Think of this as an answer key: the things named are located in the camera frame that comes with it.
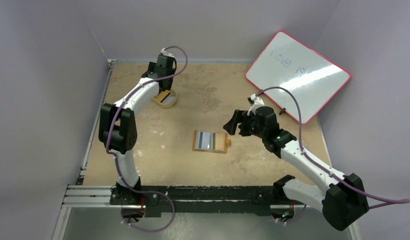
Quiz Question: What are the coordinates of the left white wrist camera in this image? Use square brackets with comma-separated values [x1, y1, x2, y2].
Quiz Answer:
[160, 48, 175, 58]

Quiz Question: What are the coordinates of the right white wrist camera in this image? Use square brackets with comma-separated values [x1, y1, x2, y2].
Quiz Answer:
[247, 94, 265, 116]

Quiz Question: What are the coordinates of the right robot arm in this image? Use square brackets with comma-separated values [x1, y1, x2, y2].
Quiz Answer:
[223, 106, 370, 231]

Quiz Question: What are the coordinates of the gold card with black stripe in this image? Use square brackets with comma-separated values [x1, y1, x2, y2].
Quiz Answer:
[210, 132, 227, 152]

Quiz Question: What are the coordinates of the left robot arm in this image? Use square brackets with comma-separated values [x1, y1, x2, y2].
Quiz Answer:
[98, 53, 177, 205]

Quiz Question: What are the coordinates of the orange leather card holder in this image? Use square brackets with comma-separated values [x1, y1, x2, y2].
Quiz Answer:
[192, 130, 231, 154]

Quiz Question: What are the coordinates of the grey card with stripe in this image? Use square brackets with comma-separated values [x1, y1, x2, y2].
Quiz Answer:
[195, 131, 212, 151]

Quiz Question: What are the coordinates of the aluminium table frame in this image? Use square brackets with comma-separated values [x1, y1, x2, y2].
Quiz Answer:
[57, 63, 357, 240]

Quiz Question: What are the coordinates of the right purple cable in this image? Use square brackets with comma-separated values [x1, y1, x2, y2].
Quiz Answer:
[254, 86, 410, 210]

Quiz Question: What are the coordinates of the beige oval card tray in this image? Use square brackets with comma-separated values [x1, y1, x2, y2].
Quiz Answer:
[151, 89, 178, 109]

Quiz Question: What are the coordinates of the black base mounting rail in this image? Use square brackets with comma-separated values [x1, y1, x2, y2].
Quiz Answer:
[110, 185, 303, 219]

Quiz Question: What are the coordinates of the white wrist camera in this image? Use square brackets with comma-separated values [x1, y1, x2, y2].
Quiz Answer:
[160, 48, 175, 58]
[247, 94, 265, 116]

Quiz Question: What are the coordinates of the pink framed whiteboard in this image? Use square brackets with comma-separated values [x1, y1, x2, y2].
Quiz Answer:
[245, 31, 351, 124]

